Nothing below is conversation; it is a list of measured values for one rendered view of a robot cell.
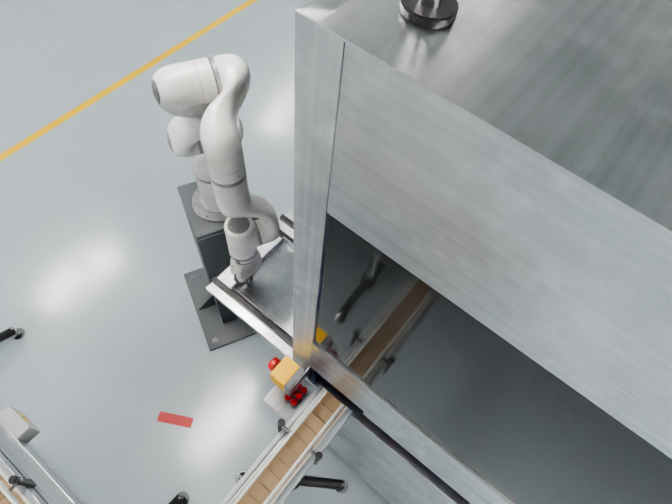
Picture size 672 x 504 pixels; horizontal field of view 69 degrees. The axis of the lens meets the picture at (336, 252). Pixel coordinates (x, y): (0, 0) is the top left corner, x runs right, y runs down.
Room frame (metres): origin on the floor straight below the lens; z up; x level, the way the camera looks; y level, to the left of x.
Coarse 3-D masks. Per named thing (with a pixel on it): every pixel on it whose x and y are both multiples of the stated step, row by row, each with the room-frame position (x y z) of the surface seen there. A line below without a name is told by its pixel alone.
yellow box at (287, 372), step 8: (288, 360) 0.42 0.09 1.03; (280, 368) 0.40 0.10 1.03; (288, 368) 0.40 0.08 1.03; (296, 368) 0.40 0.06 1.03; (272, 376) 0.37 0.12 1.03; (280, 376) 0.37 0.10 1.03; (288, 376) 0.38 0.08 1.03; (296, 376) 0.38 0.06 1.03; (280, 384) 0.36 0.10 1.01; (288, 384) 0.36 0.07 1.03; (288, 392) 0.34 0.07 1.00
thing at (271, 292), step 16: (288, 240) 0.88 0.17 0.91; (272, 256) 0.83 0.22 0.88; (288, 256) 0.84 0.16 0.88; (256, 272) 0.76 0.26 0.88; (272, 272) 0.77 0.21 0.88; (288, 272) 0.78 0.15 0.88; (240, 288) 0.69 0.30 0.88; (256, 288) 0.70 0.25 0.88; (272, 288) 0.71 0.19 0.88; (288, 288) 0.72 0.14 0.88; (256, 304) 0.64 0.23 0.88; (272, 304) 0.65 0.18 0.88; (288, 304) 0.66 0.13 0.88; (272, 320) 0.58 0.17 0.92; (288, 320) 0.60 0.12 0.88
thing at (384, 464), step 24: (312, 384) 0.41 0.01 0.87; (360, 432) 0.31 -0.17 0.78; (384, 432) 0.30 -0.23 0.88; (336, 456) 0.32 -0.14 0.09; (360, 456) 0.28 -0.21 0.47; (384, 456) 0.25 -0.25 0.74; (408, 456) 0.24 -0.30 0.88; (384, 480) 0.22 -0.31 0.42; (408, 480) 0.20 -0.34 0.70; (432, 480) 0.19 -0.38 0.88
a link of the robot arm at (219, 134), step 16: (224, 64) 0.91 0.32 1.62; (240, 64) 0.92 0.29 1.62; (224, 80) 0.88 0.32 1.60; (240, 80) 0.88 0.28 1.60; (224, 96) 0.83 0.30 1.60; (240, 96) 0.86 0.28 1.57; (208, 112) 0.78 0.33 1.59; (224, 112) 0.79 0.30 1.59; (208, 128) 0.75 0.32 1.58; (224, 128) 0.75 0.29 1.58; (208, 144) 0.72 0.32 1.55; (224, 144) 0.73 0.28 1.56; (240, 144) 0.76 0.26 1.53; (208, 160) 0.72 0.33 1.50; (224, 160) 0.71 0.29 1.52; (240, 160) 0.74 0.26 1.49; (224, 176) 0.70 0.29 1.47; (240, 176) 0.72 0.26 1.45
